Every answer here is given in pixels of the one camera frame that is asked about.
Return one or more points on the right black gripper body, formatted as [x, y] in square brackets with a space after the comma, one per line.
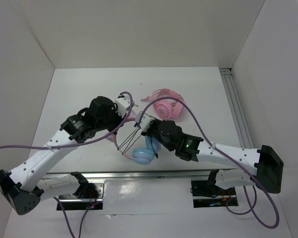
[154, 131]

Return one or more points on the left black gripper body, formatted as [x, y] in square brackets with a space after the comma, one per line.
[111, 123]

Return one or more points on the pink blue cat-ear headphones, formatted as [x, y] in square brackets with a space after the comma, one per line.
[142, 156]

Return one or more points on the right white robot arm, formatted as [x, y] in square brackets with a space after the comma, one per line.
[262, 167]

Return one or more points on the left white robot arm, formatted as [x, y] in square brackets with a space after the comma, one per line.
[24, 186]

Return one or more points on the pink gaming headphones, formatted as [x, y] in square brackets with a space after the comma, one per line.
[166, 108]

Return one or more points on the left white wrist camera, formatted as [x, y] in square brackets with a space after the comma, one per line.
[123, 105]

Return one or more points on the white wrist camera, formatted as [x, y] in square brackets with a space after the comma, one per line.
[144, 121]
[123, 105]

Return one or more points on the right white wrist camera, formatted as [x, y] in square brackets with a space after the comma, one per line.
[144, 121]

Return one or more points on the aluminium mounting rail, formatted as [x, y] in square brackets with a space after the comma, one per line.
[148, 174]

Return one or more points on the right aluminium side rail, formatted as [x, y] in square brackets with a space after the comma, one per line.
[236, 109]

